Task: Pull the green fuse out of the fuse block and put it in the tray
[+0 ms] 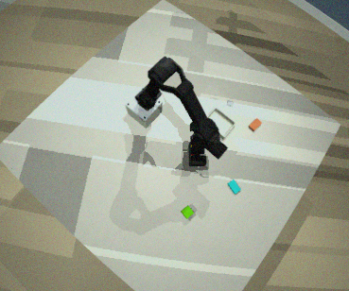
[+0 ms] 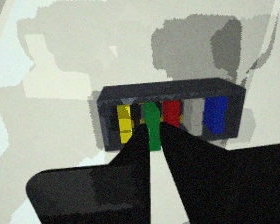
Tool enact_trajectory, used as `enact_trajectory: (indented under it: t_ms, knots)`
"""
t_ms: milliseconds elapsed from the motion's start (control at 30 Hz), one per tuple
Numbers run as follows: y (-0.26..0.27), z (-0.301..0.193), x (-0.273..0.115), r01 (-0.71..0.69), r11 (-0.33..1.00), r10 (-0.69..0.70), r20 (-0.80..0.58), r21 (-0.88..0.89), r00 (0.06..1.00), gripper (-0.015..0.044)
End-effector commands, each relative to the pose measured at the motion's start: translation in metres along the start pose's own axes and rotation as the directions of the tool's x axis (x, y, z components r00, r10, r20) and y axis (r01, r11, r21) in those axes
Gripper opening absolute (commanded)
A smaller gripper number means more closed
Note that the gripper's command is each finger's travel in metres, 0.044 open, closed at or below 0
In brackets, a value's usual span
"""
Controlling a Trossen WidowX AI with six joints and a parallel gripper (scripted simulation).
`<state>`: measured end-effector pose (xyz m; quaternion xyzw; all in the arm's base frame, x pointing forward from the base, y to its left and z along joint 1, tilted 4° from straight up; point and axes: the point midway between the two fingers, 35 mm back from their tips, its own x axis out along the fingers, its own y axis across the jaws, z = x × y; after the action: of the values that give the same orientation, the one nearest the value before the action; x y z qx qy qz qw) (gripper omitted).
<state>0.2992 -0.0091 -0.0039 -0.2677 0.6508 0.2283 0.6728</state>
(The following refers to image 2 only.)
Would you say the yellow fuse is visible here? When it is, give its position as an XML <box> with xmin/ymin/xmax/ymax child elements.
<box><xmin>117</xmin><ymin>104</ymin><xmax>132</xmax><ymax>143</ymax></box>

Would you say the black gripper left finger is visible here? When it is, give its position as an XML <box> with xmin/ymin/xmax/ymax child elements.
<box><xmin>25</xmin><ymin>123</ymin><xmax>151</xmax><ymax>224</ymax></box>

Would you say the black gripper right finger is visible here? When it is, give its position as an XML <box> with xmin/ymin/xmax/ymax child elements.
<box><xmin>159</xmin><ymin>121</ymin><xmax>280</xmax><ymax>224</ymax></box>

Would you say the red fuse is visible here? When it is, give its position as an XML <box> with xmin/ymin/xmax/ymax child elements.
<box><xmin>163</xmin><ymin>100</ymin><xmax>181</xmax><ymax>128</ymax></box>

